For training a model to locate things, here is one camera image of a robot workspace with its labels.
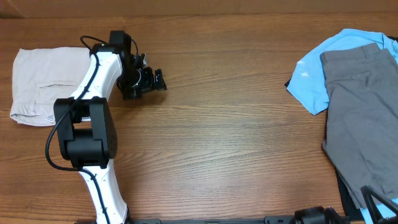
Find beige shorts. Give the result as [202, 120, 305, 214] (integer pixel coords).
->
[10, 47, 90, 126]

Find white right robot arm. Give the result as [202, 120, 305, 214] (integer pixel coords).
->
[289, 185, 397, 224]

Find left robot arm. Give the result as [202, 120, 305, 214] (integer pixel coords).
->
[45, 30, 167, 224]

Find cardboard backdrop panel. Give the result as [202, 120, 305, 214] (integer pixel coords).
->
[1, 0, 397, 19]

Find light blue shirt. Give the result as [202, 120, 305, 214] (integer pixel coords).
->
[285, 29, 397, 115]

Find grey garment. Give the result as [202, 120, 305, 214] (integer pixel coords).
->
[320, 44, 397, 208]

